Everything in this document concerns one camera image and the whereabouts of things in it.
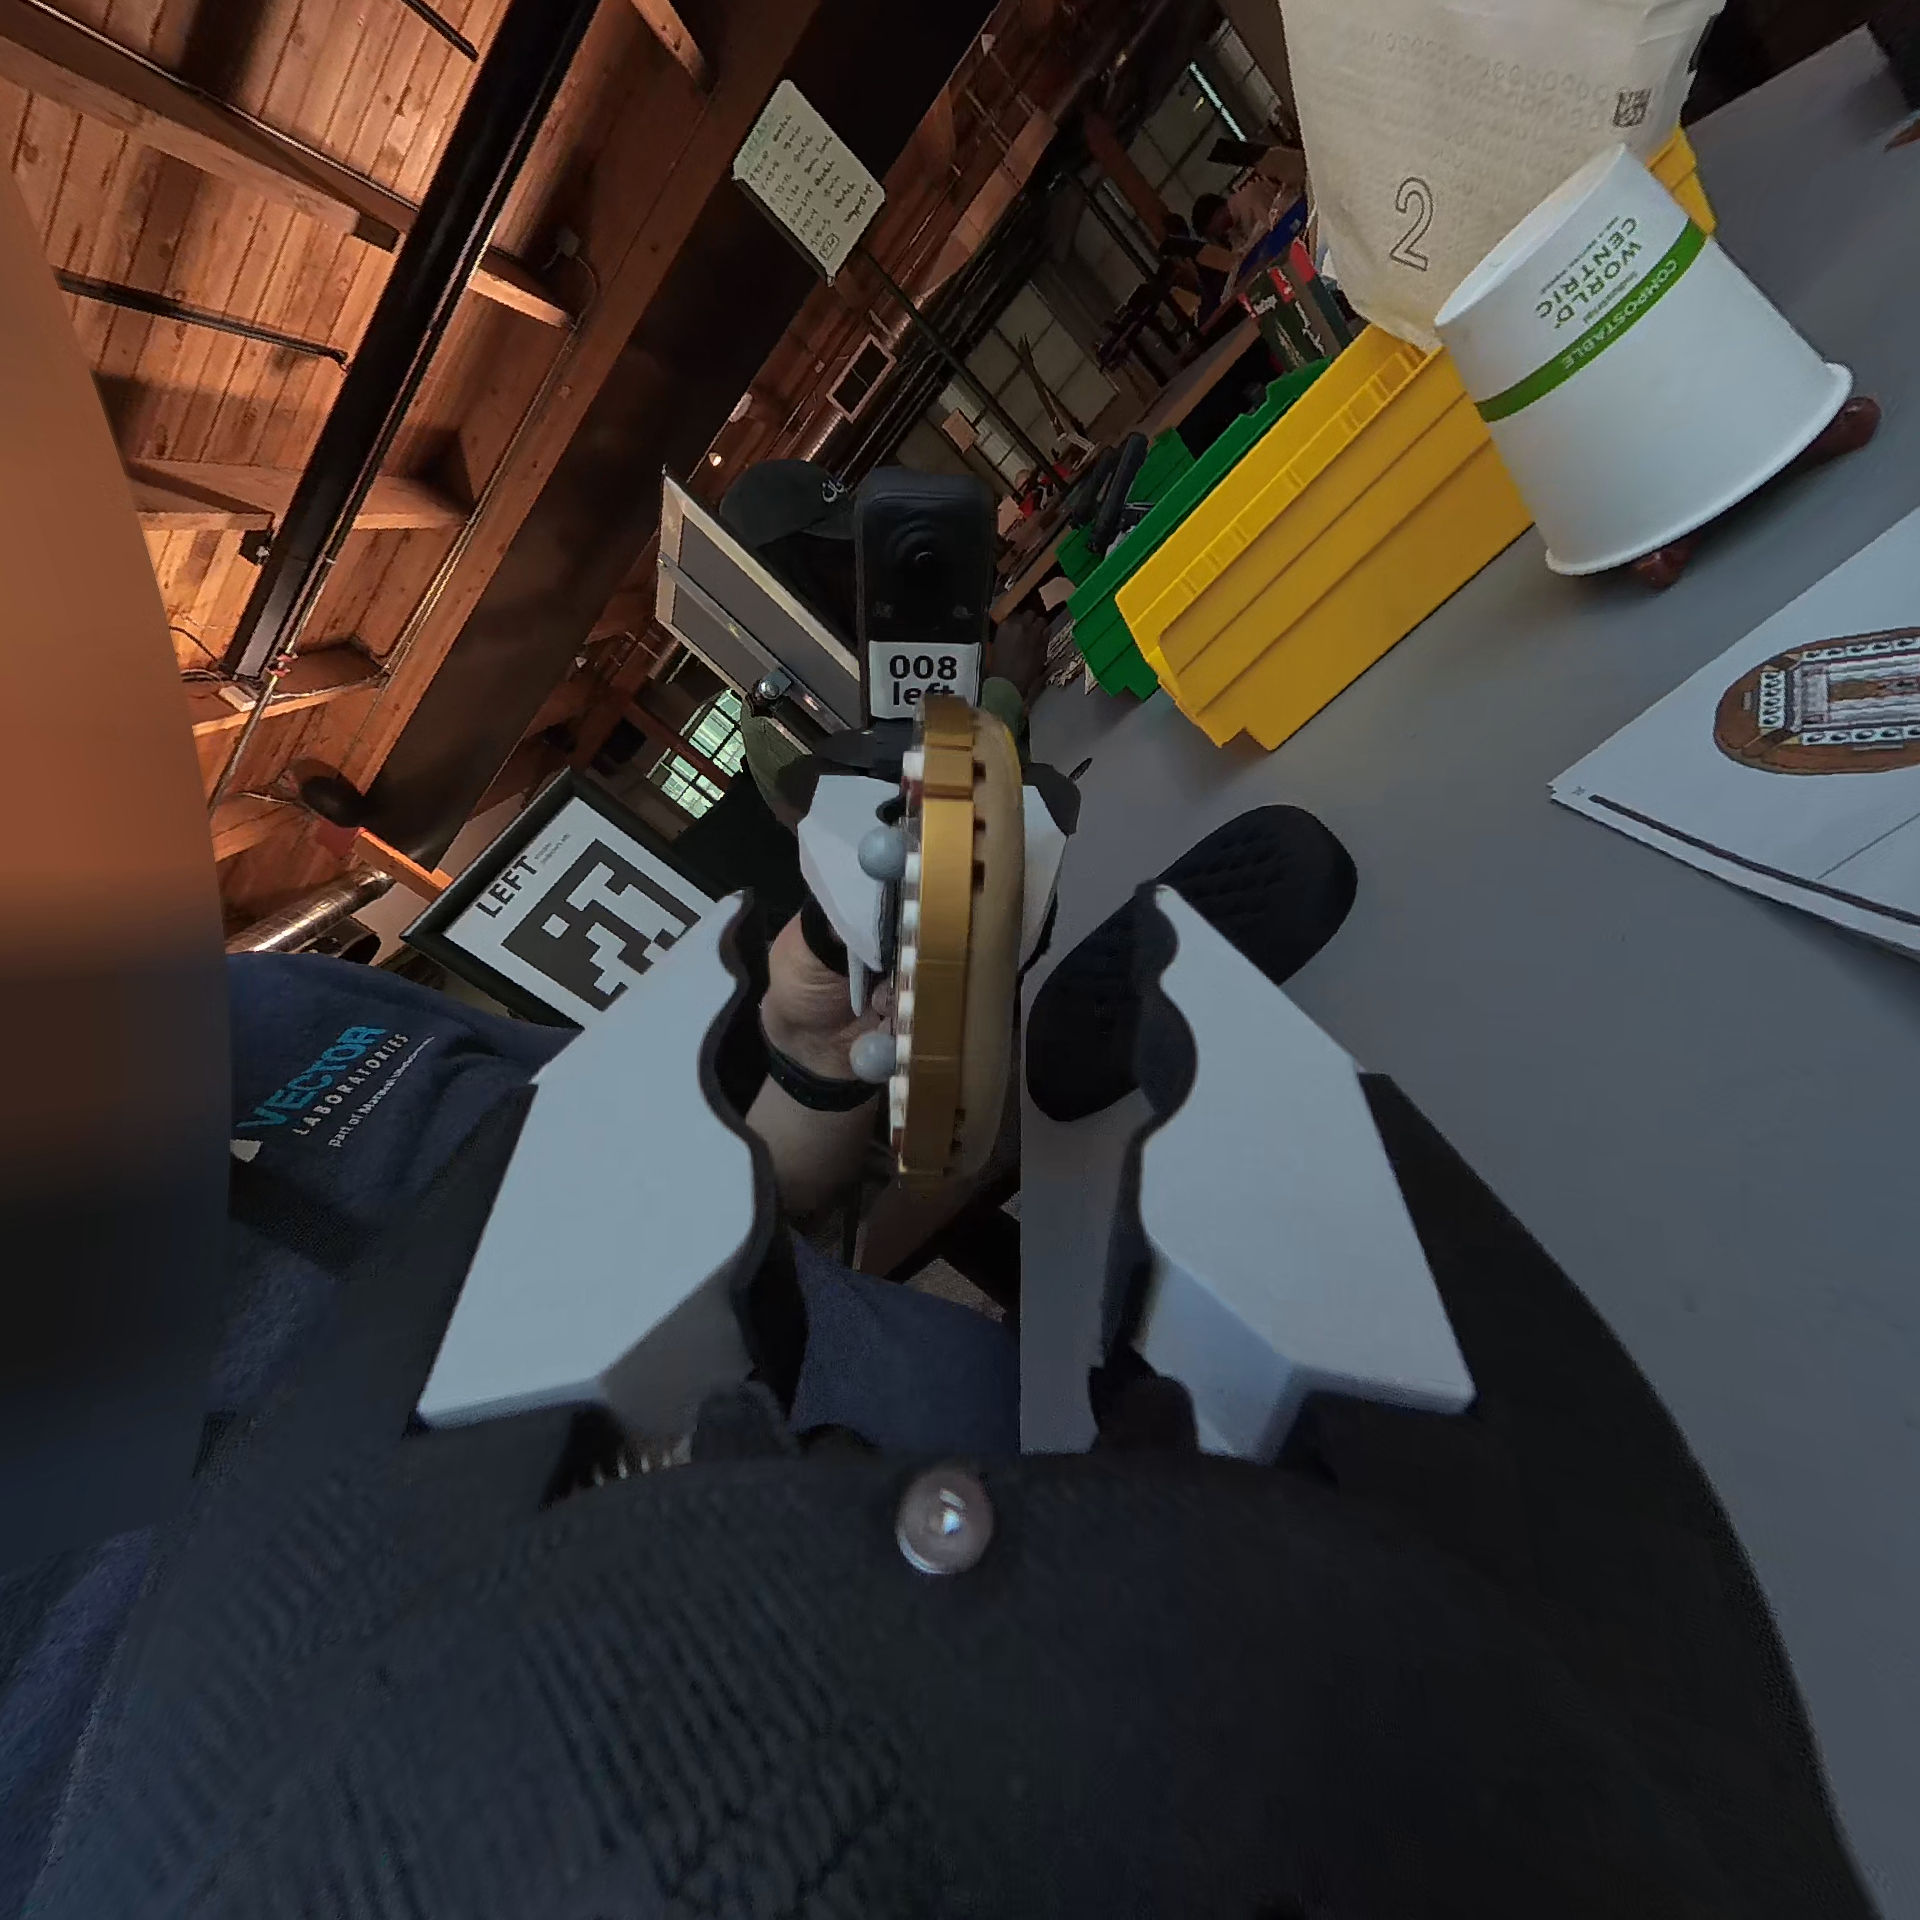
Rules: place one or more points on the black wristband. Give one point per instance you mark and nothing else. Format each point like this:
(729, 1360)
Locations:
(819, 1077)

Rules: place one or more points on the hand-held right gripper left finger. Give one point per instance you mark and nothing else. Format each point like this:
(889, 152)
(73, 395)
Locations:
(616, 1200)

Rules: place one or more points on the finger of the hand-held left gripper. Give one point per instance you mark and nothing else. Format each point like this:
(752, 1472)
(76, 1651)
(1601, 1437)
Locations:
(839, 839)
(1044, 855)

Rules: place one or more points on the person's navy sweatshirt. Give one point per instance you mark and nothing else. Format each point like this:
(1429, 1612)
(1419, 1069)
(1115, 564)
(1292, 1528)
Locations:
(346, 1200)

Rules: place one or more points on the person's left hand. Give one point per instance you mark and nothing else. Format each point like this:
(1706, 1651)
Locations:
(810, 1004)

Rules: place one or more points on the black framed marker sign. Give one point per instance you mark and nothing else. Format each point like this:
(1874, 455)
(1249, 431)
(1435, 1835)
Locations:
(555, 915)

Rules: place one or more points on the white paper cup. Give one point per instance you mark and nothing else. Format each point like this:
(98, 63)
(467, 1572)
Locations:
(1634, 376)

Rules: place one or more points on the hanging white notice board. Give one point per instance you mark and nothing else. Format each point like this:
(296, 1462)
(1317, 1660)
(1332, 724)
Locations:
(810, 172)

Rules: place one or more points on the round gold lego base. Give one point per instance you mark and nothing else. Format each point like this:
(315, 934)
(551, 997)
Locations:
(961, 931)

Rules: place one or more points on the silver ventilation duct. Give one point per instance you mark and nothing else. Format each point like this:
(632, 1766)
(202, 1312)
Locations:
(306, 912)

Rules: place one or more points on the yellow plastic bin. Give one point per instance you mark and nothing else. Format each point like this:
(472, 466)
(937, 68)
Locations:
(1319, 570)

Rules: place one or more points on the black round lamp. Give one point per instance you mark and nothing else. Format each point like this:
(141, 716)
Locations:
(322, 787)

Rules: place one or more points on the lego instruction booklet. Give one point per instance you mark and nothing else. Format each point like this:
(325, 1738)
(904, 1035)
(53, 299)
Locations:
(1723, 810)

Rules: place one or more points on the white paper bag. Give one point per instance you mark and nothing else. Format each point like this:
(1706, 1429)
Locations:
(1441, 119)

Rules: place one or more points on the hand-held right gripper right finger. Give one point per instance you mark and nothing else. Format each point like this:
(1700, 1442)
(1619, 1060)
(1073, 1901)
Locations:
(1276, 1200)

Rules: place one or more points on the green plastic bin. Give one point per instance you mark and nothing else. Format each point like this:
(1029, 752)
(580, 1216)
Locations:
(1109, 599)

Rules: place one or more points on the person's blue jeans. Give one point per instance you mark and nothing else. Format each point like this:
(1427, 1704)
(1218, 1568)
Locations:
(901, 1350)

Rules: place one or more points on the white framed board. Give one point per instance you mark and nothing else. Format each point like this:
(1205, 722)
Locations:
(733, 599)

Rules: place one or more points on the black padded wrist rest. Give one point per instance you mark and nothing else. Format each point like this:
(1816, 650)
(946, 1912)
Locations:
(1244, 886)

